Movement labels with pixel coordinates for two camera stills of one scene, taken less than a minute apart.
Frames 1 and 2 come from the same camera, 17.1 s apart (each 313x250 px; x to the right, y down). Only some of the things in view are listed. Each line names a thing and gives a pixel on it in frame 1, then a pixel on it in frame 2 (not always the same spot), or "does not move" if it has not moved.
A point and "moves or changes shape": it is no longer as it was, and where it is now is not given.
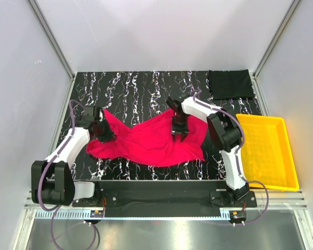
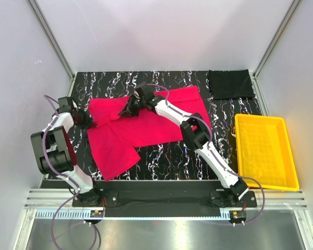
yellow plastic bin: (267, 154) does not move
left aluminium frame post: (52, 38) does not move
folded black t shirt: (230, 84) does not move
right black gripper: (180, 130) → (133, 105)
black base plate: (164, 198) does not move
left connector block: (96, 213) does not move
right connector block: (238, 214) does not move
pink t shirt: (154, 145) moves or changes shape
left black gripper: (106, 134) → (84, 119)
